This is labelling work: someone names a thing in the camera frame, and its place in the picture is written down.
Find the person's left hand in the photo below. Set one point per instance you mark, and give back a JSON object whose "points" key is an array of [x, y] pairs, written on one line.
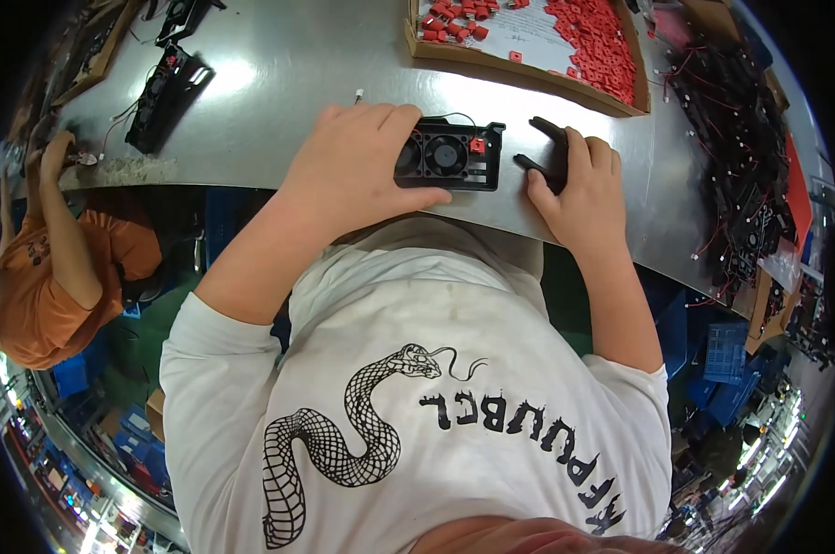
{"points": [[341, 173]]}

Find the person's right hand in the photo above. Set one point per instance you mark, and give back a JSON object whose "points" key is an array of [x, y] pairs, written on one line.
{"points": [[591, 201]]}

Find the black plastic bracket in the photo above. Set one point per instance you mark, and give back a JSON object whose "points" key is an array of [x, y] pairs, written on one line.
{"points": [[552, 149]]}

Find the black dual fan module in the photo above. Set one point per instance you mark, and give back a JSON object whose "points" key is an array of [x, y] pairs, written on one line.
{"points": [[459, 163]]}

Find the pile of red square parts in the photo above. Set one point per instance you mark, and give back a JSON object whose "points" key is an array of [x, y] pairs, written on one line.
{"points": [[597, 45]]}

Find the white paper sheet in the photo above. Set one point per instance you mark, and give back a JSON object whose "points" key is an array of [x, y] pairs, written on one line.
{"points": [[528, 38]]}

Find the heap of red connectors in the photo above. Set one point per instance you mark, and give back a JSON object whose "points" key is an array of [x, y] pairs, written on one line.
{"points": [[459, 17]]}

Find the person's body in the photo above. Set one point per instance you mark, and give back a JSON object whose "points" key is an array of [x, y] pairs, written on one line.
{"points": [[417, 360]]}

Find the red sheet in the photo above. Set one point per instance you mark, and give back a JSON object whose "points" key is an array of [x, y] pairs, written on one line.
{"points": [[798, 190]]}

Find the cardboard box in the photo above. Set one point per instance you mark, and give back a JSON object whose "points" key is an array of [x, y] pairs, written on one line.
{"points": [[771, 311]]}

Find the stack of blue crates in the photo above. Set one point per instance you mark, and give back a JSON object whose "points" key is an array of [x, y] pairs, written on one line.
{"points": [[733, 374]]}

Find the shallow cardboard tray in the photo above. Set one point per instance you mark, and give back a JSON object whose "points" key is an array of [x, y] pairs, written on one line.
{"points": [[88, 59]]}

